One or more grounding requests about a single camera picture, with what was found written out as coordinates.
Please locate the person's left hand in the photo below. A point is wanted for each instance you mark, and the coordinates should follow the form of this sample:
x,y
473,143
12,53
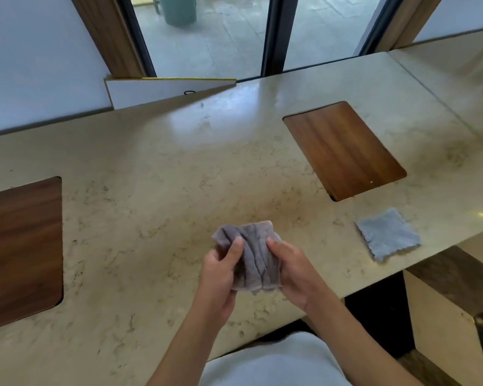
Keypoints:
x,y
215,283

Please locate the person's right hand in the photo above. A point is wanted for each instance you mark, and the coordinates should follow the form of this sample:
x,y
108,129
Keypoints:
x,y
300,277

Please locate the person's right thumb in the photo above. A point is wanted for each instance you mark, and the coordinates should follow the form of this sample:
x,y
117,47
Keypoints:
x,y
275,246

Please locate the person's left thumb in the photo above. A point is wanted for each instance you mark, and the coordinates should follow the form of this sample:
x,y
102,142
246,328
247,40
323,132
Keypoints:
x,y
235,252

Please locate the grey towel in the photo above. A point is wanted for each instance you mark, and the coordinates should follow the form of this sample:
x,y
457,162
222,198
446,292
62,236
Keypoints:
x,y
253,257

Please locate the person's right forearm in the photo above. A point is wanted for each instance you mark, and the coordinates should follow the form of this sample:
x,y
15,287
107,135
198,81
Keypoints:
x,y
358,341

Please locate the person's left forearm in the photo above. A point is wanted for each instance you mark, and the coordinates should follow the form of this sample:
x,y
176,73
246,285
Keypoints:
x,y
185,349

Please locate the folded grey square cloth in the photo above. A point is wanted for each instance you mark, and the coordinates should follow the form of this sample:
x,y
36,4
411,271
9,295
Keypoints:
x,y
387,233

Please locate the person's white clothing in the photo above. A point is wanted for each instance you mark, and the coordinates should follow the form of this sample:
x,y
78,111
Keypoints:
x,y
271,361

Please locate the wooden inset panel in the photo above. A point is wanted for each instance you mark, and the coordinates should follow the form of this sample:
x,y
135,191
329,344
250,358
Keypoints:
x,y
20,253
343,150

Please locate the white board with gold edge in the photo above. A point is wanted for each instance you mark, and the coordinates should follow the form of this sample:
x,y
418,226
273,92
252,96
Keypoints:
x,y
161,90

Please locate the teal cylindrical bin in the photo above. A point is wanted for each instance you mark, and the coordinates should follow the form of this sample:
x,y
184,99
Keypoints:
x,y
178,9

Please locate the black window frame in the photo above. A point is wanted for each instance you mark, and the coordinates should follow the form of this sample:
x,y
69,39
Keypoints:
x,y
277,34

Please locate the wooden door frame post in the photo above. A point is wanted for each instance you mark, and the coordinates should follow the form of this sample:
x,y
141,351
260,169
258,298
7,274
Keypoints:
x,y
108,34
408,22

